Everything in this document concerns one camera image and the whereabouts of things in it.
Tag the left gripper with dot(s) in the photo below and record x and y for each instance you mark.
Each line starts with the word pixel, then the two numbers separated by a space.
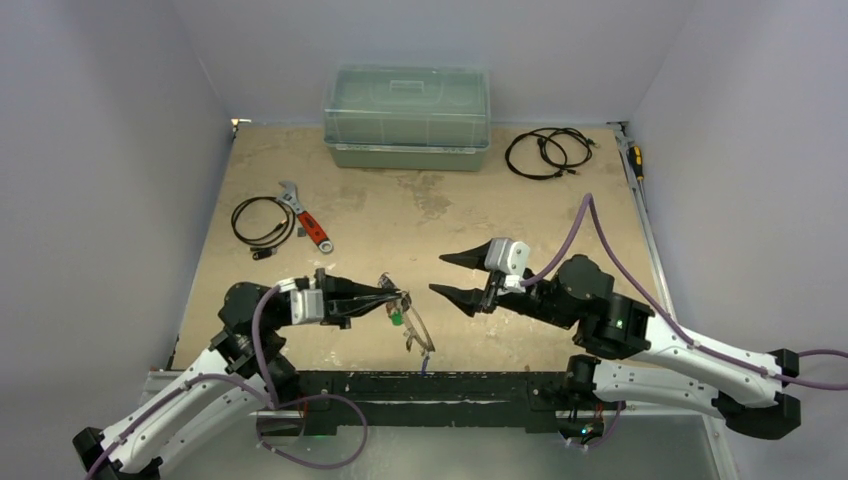
pixel 339 310

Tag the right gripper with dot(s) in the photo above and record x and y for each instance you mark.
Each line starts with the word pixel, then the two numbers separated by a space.
pixel 490 291

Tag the blue tagged key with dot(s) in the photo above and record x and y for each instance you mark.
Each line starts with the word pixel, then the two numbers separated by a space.
pixel 424 364

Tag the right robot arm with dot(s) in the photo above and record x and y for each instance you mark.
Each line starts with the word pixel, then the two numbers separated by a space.
pixel 630 353

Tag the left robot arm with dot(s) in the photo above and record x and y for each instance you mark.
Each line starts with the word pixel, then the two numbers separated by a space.
pixel 241 372

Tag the clear lidded green box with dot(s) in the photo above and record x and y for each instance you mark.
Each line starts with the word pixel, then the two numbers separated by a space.
pixel 408 117

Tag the yellow black screwdriver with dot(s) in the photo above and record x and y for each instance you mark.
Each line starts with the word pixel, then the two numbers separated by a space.
pixel 635 160

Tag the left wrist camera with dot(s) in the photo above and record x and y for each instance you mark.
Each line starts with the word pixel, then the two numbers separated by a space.
pixel 306 301

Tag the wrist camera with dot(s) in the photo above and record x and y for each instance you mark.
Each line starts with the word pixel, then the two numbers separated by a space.
pixel 506 261
pixel 306 301

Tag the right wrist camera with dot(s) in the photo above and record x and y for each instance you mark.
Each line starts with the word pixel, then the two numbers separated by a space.
pixel 506 261

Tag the red handled adjustable wrench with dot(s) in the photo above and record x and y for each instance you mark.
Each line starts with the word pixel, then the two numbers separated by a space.
pixel 310 225

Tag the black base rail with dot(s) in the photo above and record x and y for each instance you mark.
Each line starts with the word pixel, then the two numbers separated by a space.
pixel 536 402

